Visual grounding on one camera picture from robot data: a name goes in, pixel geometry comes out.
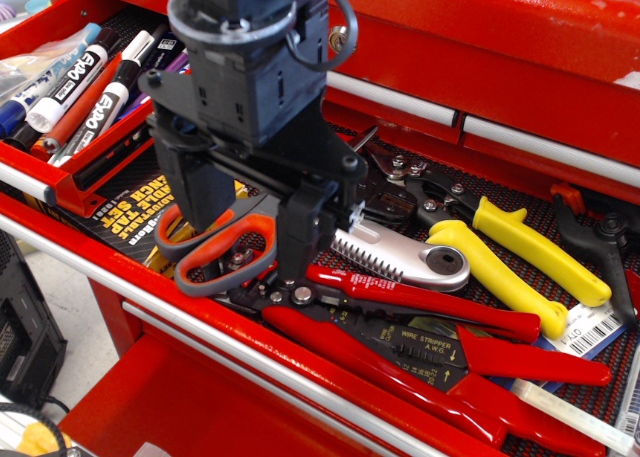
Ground black yellow tap wrench box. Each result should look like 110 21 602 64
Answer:
64 146 251 280

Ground blue Expo marker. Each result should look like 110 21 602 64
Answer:
1 23 102 140

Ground red marker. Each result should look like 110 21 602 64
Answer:
29 52 122 161

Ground purple pen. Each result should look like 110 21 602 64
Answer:
118 49 189 120

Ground clear plastic tube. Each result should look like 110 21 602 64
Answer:
511 378 639 456

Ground white barcode label card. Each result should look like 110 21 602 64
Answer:
539 303 625 360

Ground red upper pen drawer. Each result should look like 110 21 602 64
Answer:
0 0 166 218

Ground silver chest lock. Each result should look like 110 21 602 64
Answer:
328 26 349 54

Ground red flat wire stripper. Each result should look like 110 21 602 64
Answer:
321 312 611 456

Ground white black Expo marker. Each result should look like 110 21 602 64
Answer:
26 27 120 133

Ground yellow sponge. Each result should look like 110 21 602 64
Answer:
17 422 59 456

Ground red black crimping pliers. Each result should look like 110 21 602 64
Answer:
356 165 416 224

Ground red tool chest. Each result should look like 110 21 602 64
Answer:
1 0 639 456

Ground silver folding saw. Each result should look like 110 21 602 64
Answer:
331 219 471 292

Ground black orange pliers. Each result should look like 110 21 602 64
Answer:
551 183 639 330

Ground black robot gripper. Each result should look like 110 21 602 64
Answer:
139 0 365 281

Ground black electronic box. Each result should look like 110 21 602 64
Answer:
1 232 67 409

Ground orange grey handled scissors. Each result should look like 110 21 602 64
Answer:
155 194 279 297

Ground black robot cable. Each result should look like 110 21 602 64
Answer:
284 0 359 73

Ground red automatic wire stripper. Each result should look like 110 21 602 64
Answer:
214 263 543 450

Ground yellow handled tin snips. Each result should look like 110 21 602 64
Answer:
364 141 613 341

